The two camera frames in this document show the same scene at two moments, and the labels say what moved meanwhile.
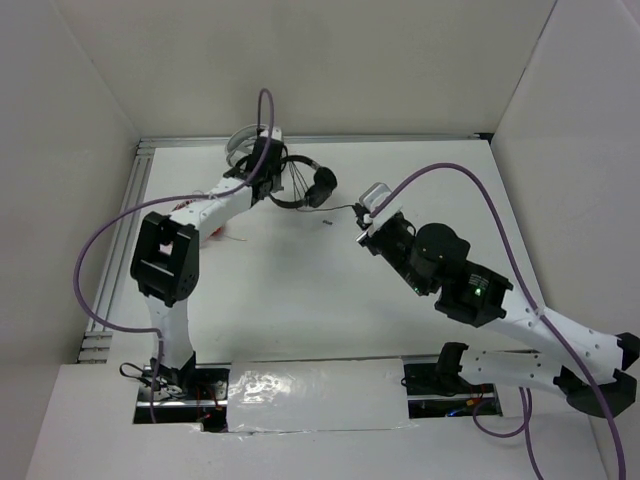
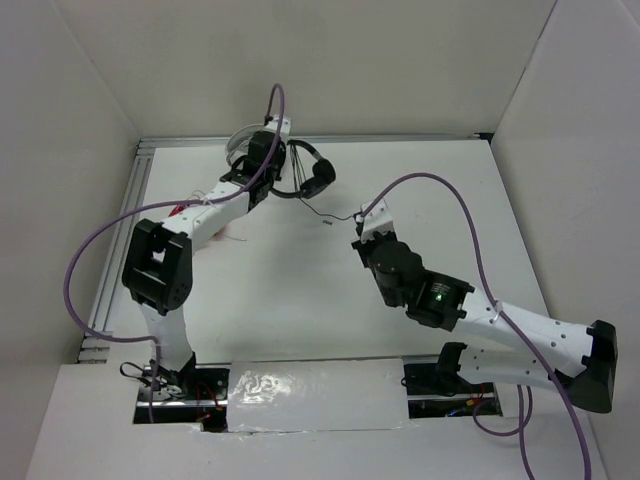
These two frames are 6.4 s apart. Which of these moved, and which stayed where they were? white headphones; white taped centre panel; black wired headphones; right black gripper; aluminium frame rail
Moved: right black gripper; black wired headphones
Stayed: white taped centre panel; white headphones; aluminium frame rail
